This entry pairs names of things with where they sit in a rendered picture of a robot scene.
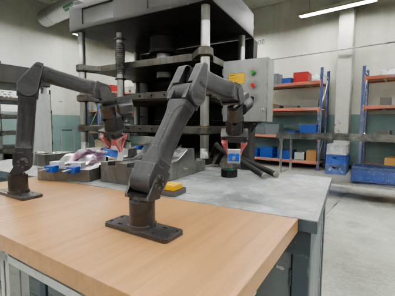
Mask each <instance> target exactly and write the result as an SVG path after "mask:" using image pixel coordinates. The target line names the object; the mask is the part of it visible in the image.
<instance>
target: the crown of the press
mask: <svg viewBox="0 0 395 296"><path fill-rule="evenodd" d="M201 4H209V5H210V44H212V43H220V42H227V41H235V40H239V39H238V37H239V35H245V39H247V38H253V21H254V14H253V12H252V11H251V10H250V9H249V8H248V6H247V5H246V4H245V3H244V2H243V1H242V0H93V1H89V2H83V1H75V2H74V6H72V7H69V27H70V32H71V33H74V34H78V32H83V33H85V37H86V38H89V39H92V40H95V41H98V42H101V43H104V44H107V45H110V46H113V47H115V43H116V41H115V40H114V38H116V33H117V32H122V33H123V38H125V39H126V41H125V42H124V45H125V46H124V47H125V48H124V49H125V51H128V52H131V53H133V52H139V54H145V53H150V55H152V56H155V57H157V58H163V57H168V56H176V55H178V51H177V49H180V48H184V49H185V48H188V47H193V46H200V23H201ZM157 78H158V79H171V73H170V72H157Z"/></svg>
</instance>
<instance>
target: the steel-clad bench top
mask: <svg viewBox="0 0 395 296"><path fill-rule="evenodd" d="M38 167H43V166H34V165H33V166H32V167H31V168H30V169H29V170H28V171H25V173H28V176H32V177H37V176H38ZM12 168H13V165H12V160H1V161H0V171H2V172H7V173H10V171H11V170H12ZM221 169H224V168H220V167H207V166H205V170H204V171H201V172H198V173H195V174H191V175H189V176H186V177H182V178H179V179H176V180H172V181H171V182H177V183H182V187H186V193H183V194H181V195H179V196H176V197H169V196H162V195H160V196H161V197H166V198H170V199H177V200H184V201H191V202H195V203H202V204H210V205H214V206H221V207H228V208H235V209H239V210H246V211H253V212H258V213H265V214H272V215H276V216H283V217H290V218H297V219H298V220H305V221H312V222H317V223H318V220H319V217H320V213H321V211H322V207H323V204H324V201H325V198H326V194H327V191H328V189H329V185H330V182H331V179H332V178H331V177H321V176H308V175H301V174H287V173H279V176H278V177H277V178H275V177H273V176H271V175H269V174H267V178H266V179H263V178H261V177H259V176H258V175H256V174H255V173H253V172H252V171H250V170H241V169H238V170H237V177H235V178H226V177H222V176H221ZM67 182H71V183H78V184H85V185H89V186H96V187H103V188H107V189H115V190H122V191H126V189H127V187H128V186H127V185H122V184H115V183H107V182H102V181H101V179H97V180H94V181H92V182H79V181H67Z"/></svg>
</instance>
